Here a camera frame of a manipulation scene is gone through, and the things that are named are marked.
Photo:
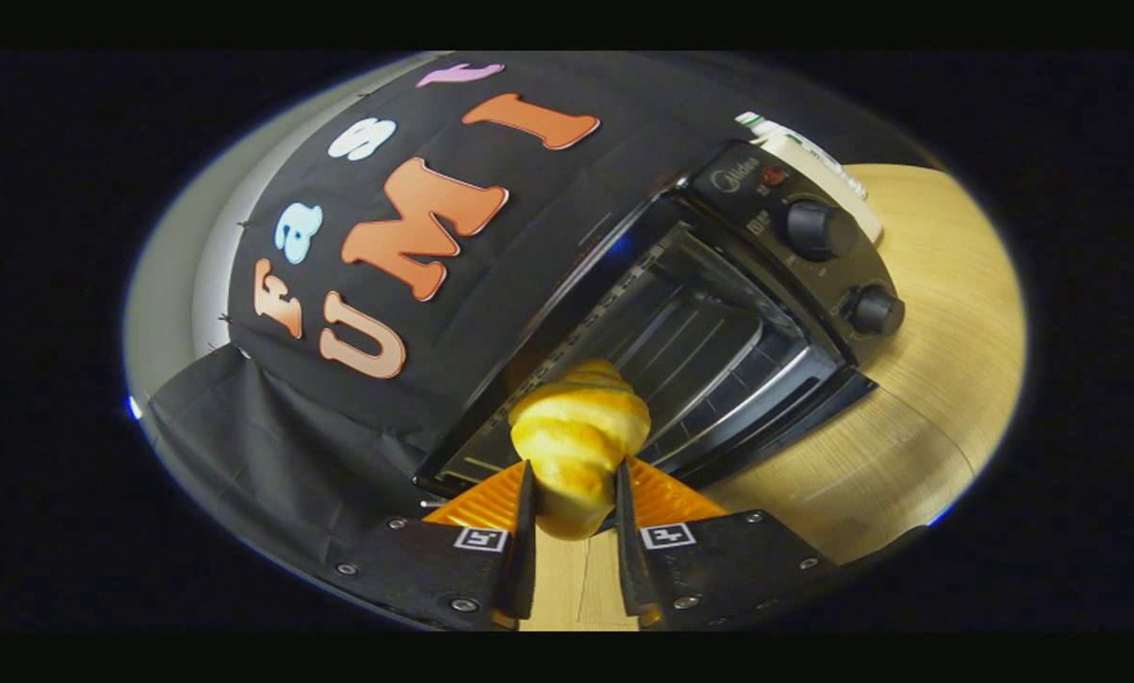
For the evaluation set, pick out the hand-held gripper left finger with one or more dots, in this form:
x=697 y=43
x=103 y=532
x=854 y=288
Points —
x=525 y=560

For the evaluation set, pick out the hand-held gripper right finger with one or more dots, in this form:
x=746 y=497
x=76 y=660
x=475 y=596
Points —
x=628 y=560

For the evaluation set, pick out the golden croissant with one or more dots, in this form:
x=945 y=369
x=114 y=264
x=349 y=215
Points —
x=576 y=436

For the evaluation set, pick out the black toaster oven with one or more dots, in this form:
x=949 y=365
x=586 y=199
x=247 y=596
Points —
x=813 y=228

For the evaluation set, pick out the white box appliance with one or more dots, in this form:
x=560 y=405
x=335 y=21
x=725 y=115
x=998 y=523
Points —
x=870 y=224

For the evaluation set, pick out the white bottle green label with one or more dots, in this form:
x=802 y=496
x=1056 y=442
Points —
x=752 y=120

